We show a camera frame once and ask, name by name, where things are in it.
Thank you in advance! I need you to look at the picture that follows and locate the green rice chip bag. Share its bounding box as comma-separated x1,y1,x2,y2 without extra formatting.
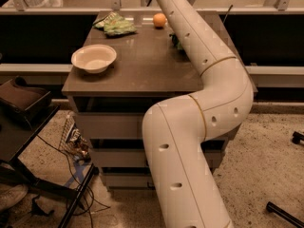
169,33,183,51

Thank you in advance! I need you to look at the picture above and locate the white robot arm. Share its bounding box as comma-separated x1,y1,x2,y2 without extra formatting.
142,0,254,228

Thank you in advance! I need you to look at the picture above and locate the white paper bowl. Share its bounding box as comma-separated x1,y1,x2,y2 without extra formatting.
71,45,117,74

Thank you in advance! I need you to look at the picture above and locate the small green snack bag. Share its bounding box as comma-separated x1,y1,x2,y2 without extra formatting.
92,11,137,37

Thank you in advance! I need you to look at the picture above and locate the top grey drawer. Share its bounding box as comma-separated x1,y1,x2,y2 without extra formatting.
73,112,245,141

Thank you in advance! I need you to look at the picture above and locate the grey drawer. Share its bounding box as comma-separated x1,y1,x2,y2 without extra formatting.
89,148,223,168
101,174,154,189
73,112,245,141

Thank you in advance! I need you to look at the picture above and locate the grey drawer cabinet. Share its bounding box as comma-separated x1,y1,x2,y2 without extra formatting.
63,11,238,178

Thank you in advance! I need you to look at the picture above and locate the middle grey drawer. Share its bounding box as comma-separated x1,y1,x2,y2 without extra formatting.
89,148,223,168

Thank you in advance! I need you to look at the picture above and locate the bottom grey drawer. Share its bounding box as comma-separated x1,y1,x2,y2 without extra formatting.
101,174,154,189

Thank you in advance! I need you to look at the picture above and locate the orange ball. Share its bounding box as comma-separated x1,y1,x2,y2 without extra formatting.
153,13,166,28

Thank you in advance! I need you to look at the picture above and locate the brown box on table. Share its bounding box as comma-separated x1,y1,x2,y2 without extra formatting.
0,76,51,123

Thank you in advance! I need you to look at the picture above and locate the black side table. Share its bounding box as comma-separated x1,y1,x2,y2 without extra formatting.
0,104,97,228

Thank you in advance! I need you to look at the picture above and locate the black stand leg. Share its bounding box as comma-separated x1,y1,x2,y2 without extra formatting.
266,201,304,228

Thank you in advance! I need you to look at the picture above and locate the white shoe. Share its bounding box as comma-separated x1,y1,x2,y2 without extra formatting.
0,184,29,212

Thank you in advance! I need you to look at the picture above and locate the wire basket with snacks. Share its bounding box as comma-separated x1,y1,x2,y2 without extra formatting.
59,112,90,162

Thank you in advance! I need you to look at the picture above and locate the black floor cable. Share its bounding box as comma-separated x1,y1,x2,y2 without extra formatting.
36,134,112,228

